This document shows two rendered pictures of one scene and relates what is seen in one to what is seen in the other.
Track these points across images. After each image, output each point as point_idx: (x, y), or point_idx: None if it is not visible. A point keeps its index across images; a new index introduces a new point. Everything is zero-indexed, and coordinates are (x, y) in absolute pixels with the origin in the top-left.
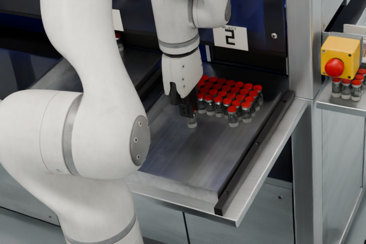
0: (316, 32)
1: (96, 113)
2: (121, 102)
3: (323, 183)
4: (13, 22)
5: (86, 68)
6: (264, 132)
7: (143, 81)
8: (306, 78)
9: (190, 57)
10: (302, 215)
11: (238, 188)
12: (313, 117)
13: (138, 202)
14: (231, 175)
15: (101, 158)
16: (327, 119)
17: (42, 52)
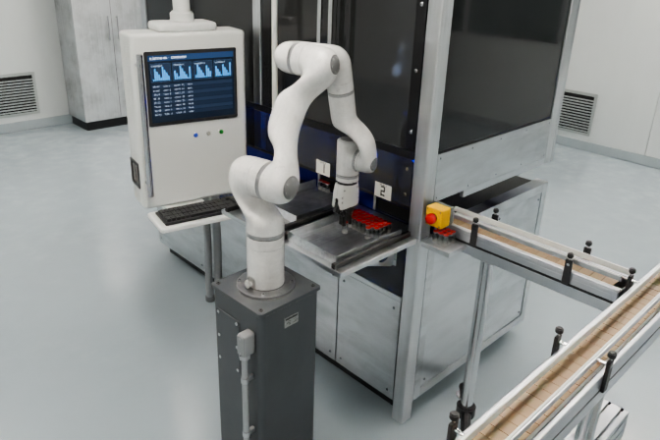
0: (427, 197)
1: (274, 166)
2: (287, 166)
3: (423, 307)
4: None
5: (277, 146)
6: (380, 243)
7: (330, 206)
8: (417, 224)
9: (350, 188)
10: (404, 324)
11: (351, 261)
12: (418, 251)
13: None
14: (350, 253)
15: (269, 187)
16: (432, 262)
17: None
